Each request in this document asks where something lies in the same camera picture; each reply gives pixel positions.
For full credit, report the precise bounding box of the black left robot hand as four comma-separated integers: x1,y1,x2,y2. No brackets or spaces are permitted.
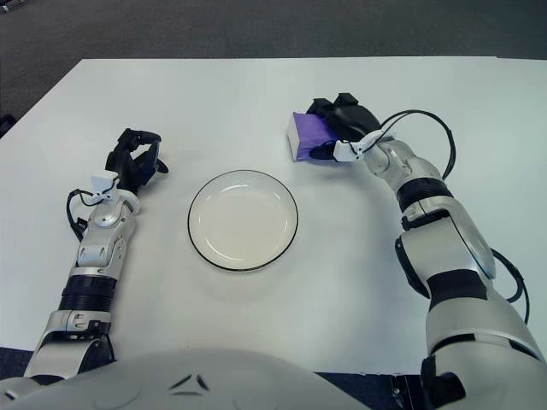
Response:
105,127,171,196

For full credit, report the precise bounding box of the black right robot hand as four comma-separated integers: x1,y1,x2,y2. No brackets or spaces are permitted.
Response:
309,92,383,163

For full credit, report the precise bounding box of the purple tissue paper pack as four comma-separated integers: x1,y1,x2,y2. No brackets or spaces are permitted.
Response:
285,111,343,164

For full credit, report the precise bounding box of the white plate with black rim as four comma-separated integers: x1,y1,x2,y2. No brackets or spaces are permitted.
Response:
187,169,300,272

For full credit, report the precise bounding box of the grey robot torso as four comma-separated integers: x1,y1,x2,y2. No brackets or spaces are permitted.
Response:
0,346,365,410

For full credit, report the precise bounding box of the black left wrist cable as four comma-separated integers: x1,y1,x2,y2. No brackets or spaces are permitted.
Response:
65,187,97,237

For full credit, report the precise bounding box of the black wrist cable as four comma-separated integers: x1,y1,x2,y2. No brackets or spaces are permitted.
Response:
65,187,97,237
377,109,459,181

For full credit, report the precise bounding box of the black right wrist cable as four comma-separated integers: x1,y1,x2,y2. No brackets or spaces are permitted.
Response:
377,109,459,181

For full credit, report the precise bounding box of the black right elbow cable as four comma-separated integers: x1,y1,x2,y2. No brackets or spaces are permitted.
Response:
490,246,532,324

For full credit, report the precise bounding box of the black metal bracket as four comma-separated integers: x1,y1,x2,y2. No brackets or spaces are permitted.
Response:
390,374,409,410

